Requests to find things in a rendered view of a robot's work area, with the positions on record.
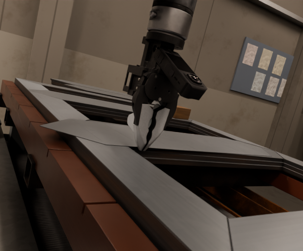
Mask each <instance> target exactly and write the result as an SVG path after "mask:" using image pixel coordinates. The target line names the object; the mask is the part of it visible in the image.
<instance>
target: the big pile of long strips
mask: <svg viewBox="0 0 303 251"><path fill-rule="evenodd" d="M50 80H51V84H52V85H55V86H60V87H65V88H70V89H75V90H80V91H85V92H90V93H95V94H100V95H105V96H110V97H115V98H120V99H125V100H130V101H132V97H133V96H131V95H128V94H126V93H121V92H117V91H112V90H107V89H103V88H98V87H93V86H89V85H84V84H80V83H75V82H70V81H66V80H59V79H50ZM148 104H150V103H148ZM155 104H159V103H158V101H153V103H151V104H150V105H155Z"/></svg>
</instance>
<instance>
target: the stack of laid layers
mask: <svg viewBox="0 0 303 251"><path fill-rule="evenodd" d="M14 83H15V85H16V86H17V87H18V88H19V89H20V90H21V92H22V93H23V94H24V95H25V96H26V97H27V98H28V100H29V101H30V102H31V103H32V104H33V105H34V107H35V108H36V109H37V110H38V111H39V112H40V113H41V115H42V116H43V117H44V118H45V119H46V120H47V122H48V123H53V122H57V121H58V120H57V119H56V118H55V117H54V116H53V115H52V114H51V113H50V112H49V111H48V110H47V109H46V108H45V107H44V106H43V105H42V104H41V103H40V102H39V101H38V100H37V99H36V98H35V97H34V96H33V95H32V94H31V93H30V92H29V91H28V90H27V89H26V88H25V87H24V86H23V85H22V84H21V83H20V82H19V81H18V80H17V79H16V78H15V82H14ZM43 86H44V85H43ZM44 87H45V88H46V89H48V90H49V91H54V92H59V93H64V94H70V95H75V96H80V97H86V98H91V99H96V100H102V101H107V102H112V103H118V104H123V105H128V106H132V103H131V102H125V101H120V100H115V99H110V98H105V97H100V96H95V95H90V94H84V93H79V92H74V91H69V90H64V89H59V88H54V87H49V86H44ZM64 101H65V100H64ZM65 102H66V103H68V104H69V105H70V106H72V107H73V108H75V109H76V110H77V111H79V112H80V113H82V114H87V115H94V116H100V117H107V118H114V119H120V120H127V118H128V116H129V115H130V114H132V113H133V112H129V111H123V110H117V109H111V108H106V107H100V106H94V105H88V104H83V103H77V102H71V101H65ZM167 126H169V127H176V128H182V129H188V130H190V131H193V132H195V133H197V134H200V135H206V136H215V137H222V138H227V139H231V140H234V139H232V138H229V137H227V136H224V135H222V134H219V133H217V132H214V131H212V130H209V129H206V128H204V127H202V126H199V125H197V124H194V123H191V122H186V121H181V120H175V119H171V120H170V122H169V124H168V125H167ZM56 132H57V134H58V135H59V136H60V137H61V138H62V139H63V140H64V142H65V143H66V144H67V145H68V146H69V147H70V149H71V150H72V151H73V152H74V153H75V154H76V156H77V157H78V158H79V159H80V160H81V161H82V162H83V164H84V165H85V166H86V167H87V168H88V169H89V171H90V172H91V173H92V174H93V175H94V176H95V177H96V179H97V180H98V181H99V182H100V183H101V184H102V186H103V187H104V188H105V189H106V190H107V191H108V192H109V194H110V195H111V196H112V197H113V198H114V199H115V201H116V203H118V204H119V205H120V206H121V207H122V209H123V210H124V211H125V212H126V213H127V214H128V216H129V217H130V218H131V219H132V220H133V221H134V222H135V224H136V225H137V226H138V227H139V228H140V229H141V231H142V232H143V233H144V234H145V235H146V236H147V238H148V239H149V240H150V241H151V242H152V243H153V244H154V246H155V247H156V248H157V249H158V250H159V251H190V250H189V249H188V248H187V247H186V246H185V245H184V244H183V243H182V242H181V241H180V240H179V239H178V238H177V237H176V236H175V235H173V234H172V233H171V232H170V231H169V230H168V229H167V228H166V227H165V226H164V225H163V224H162V223H161V222H160V221H159V220H158V219H157V218H156V217H155V216H154V215H153V214H152V213H151V212H150V211H149V210H148V209H147V208H146V207H145V206H144V205H143V204H142V203H141V202H140V201H139V200H138V199H137V198H136V197H135V196H134V195H133V194H132V193H131V192H130V191H129V190H128V189H127V188H126V187H125V186H124V185H123V184H122V183H121V182H120V181H119V180H118V179H117V178H116V177H115V176H114V175H113V174H112V173H111V172H110V171H109V170H108V169H107V168H106V167H105V166H104V165H103V164H102V163H101V162H100V161H99V160H98V159H97V158H96V157H95V156H94V155H93V154H92V153H91V152H90V151H89V150H88V149H87V148H86V147H85V146H84V145H83V144H82V143H81V142H80V141H79V140H77V139H76V138H75V137H74V136H73V135H69V134H66V133H62V132H58V131H56ZM235 141H237V140H235ZM238 142H241V141H238ZM242 143H244V142H242ZM246 144H247V143H246ZM249 145H252V144H249ZM130 148H131V149H132V150H134V151H135V152H137V153H138V154H139V155H141V156H142V157H144V158H145V159H147V160H148V161H149V162H151V163H152V164H170V165H190V166H209V167H229V168H249V169H269V170H282V171H285V172H287V173H289V174H291V175H294V176H296V177H298V178H301V179H303V166H300V165H298V164H295V163H293V162H290V161H288V160H285V159H283V158H282V157H281V156H280V155H279V154H277V153H276V152H275V151H273V150H269V149H266V148H262V147H260V148H262V149H264V150H265V151H266V152H268V153H269V154H270V155H271V156H259V155H244V154H229V153H214V152H198V151H183V150H168V149H155V148H147V149H146V150H145V151H140V150H139V149H138V148H137V147H130Z"/></svg>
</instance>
